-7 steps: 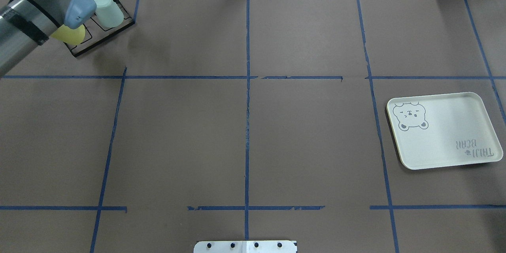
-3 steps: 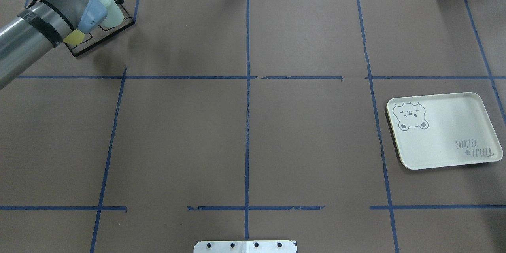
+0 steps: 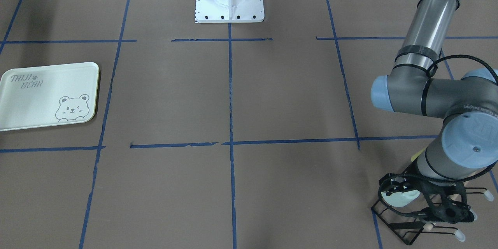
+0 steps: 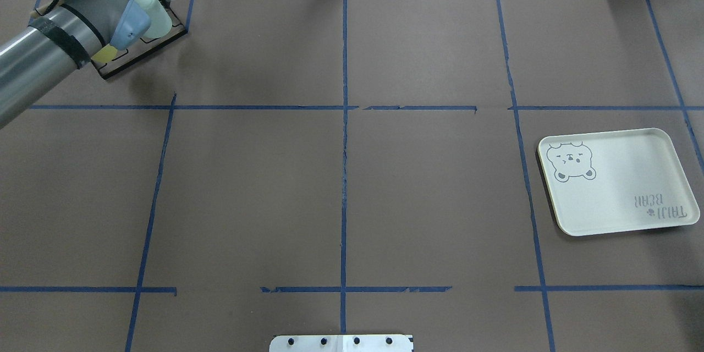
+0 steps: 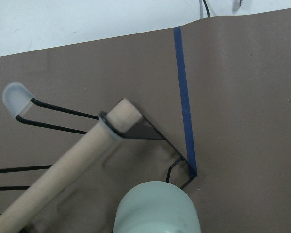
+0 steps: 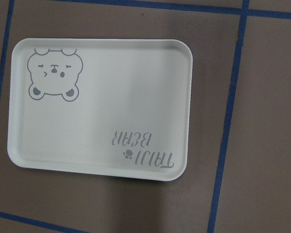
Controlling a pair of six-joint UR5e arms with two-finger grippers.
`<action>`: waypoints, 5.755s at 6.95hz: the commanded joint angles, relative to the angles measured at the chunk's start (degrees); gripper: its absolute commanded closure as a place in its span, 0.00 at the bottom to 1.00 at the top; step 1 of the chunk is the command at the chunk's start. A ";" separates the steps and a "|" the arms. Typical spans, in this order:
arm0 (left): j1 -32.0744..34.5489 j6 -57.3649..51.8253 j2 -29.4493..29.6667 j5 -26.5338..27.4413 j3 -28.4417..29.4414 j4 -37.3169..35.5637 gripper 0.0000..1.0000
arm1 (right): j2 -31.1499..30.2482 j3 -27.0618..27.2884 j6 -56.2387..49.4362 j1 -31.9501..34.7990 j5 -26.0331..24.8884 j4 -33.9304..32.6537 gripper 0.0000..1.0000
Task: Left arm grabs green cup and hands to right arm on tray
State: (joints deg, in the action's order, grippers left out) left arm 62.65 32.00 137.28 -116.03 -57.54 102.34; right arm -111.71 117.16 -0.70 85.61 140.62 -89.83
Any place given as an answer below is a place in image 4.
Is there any yellow plastic cup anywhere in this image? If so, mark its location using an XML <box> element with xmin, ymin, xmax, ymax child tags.
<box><xmin>91</xmin><ymin>44</ymin><xmax>118</xmax><ymax>63</ymax></box>

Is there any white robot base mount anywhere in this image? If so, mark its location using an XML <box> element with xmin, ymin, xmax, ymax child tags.
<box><xmin>269</xmin><ymin>334</ymin><xmax>415</xmax><ymax>351</ymax></box>

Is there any black wire cup rack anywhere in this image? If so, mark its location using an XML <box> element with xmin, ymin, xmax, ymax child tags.
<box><xmin>25</xmin><ymin>0</ymin><xmax>187</xmax><ymax>82</ymax></box>

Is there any pale green plastic cup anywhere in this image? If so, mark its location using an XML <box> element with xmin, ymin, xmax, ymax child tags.
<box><xmin>134</xmin><ymin>0</ymin><xmax>173</xmax><ymax>40</ymax></box>

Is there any cream bear print tray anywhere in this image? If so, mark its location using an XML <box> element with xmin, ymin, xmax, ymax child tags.
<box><xmin>536</xmin><ymin>128</ymin><xmax>701</xmax><ymax>237</ymax></box>

